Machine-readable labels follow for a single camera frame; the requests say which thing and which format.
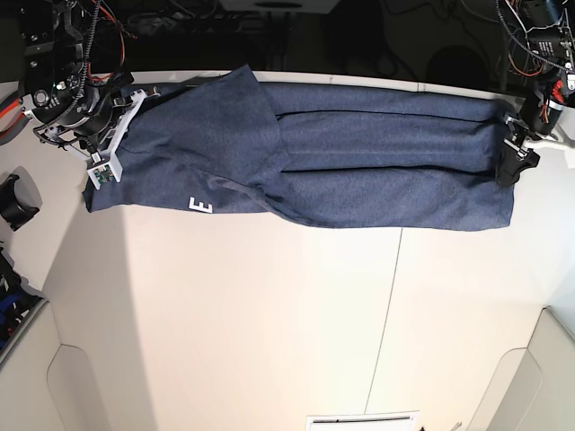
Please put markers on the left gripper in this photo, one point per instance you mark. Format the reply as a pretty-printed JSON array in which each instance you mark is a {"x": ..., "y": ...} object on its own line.
[{"x": 535, "y": 120}]

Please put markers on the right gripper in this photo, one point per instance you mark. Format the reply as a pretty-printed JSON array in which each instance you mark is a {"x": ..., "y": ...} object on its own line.
[{"x": 109, "y": 101}]

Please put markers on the blue t-shirt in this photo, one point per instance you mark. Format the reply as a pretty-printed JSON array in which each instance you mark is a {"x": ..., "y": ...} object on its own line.
[{"x": 319, "y": 155}]

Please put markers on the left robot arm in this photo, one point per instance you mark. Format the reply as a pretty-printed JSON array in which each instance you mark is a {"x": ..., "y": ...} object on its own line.
[{"x": 544, "y": 31}]

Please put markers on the black cylindrical holder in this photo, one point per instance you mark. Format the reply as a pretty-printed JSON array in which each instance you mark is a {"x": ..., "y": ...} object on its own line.
[{"x": 13, "y": 211}]

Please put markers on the bin of blue parts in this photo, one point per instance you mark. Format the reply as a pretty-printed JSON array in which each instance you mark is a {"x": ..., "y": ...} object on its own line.
[{"x": 18, "y": 299}]

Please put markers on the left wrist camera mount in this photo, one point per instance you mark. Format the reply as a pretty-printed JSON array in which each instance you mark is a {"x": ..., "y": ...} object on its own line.
[{"x": 523, "y": 138}]

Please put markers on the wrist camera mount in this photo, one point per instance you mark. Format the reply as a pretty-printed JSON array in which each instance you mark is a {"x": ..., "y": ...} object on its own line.
[
  {"x": 523, "y": 138},
  {"x": 102, "y": 163}
]

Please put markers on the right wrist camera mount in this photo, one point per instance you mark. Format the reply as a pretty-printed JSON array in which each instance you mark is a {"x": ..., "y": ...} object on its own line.
[{"x": 102, "y": 163}]

